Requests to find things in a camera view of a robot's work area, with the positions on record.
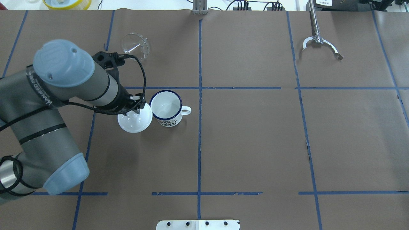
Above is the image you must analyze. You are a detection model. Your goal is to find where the clear glass funnel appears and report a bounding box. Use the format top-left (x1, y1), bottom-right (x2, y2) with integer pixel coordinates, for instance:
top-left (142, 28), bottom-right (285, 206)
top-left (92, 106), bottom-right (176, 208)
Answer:
top-left (121, 33), bottom-right (150, 61)

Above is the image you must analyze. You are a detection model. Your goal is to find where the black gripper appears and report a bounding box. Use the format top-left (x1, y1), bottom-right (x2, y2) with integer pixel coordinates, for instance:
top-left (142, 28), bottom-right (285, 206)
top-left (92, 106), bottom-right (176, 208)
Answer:
top-left (109, 85), bottom-right (142, 115)

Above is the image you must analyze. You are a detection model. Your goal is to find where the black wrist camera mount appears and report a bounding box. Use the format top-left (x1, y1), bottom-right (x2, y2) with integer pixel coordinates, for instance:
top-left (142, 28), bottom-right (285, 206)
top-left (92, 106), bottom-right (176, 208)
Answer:
top-left (92, 51), bottom-right (125, 84)

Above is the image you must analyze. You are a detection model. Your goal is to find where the white ceramic lid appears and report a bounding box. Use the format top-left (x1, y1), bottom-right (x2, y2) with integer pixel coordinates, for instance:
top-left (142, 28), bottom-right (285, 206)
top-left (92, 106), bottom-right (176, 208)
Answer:
top-left (117, 103), bottom-right (153, 133)

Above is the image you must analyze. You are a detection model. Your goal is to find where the white enamel mug blue rim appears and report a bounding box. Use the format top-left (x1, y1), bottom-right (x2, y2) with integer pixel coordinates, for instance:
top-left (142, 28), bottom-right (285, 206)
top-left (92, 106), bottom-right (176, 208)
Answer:
top-left (149, 90), bottom-right (192, 127)

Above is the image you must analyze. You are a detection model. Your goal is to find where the green handled reacher grabber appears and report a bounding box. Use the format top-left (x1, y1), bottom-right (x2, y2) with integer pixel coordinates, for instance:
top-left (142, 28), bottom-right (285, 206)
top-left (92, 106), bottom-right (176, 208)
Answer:
top-left (302, 0), bottom-right (344, 60)

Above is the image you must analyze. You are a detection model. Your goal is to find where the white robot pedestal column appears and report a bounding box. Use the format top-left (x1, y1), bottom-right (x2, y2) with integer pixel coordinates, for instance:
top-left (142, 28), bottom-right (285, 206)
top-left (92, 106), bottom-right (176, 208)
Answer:
top-left (156, 219), bottom-right (241, 230)

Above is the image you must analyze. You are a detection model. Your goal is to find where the brown paper table cover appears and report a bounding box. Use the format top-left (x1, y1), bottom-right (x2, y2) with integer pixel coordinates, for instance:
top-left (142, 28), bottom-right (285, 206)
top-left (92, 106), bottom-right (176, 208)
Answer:
top-left (1, 9), bottom-right (408, 230)

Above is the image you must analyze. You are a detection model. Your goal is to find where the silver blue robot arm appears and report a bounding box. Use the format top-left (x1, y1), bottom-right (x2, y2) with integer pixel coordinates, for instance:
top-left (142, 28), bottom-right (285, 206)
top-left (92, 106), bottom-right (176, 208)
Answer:
top-left (0, 39), bottom-right (145, 205)

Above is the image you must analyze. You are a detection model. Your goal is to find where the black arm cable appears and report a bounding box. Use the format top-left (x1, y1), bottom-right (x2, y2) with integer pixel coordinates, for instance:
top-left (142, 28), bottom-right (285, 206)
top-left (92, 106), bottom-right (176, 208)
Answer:
top-left (0, 54), bottom-right (147, 195)

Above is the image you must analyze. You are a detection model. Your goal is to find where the yellow rimmed bowl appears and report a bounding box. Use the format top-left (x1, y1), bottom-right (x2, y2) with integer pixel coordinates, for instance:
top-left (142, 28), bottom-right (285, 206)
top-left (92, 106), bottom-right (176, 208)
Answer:
top-left (42, 0), bottom-right (92, 10)

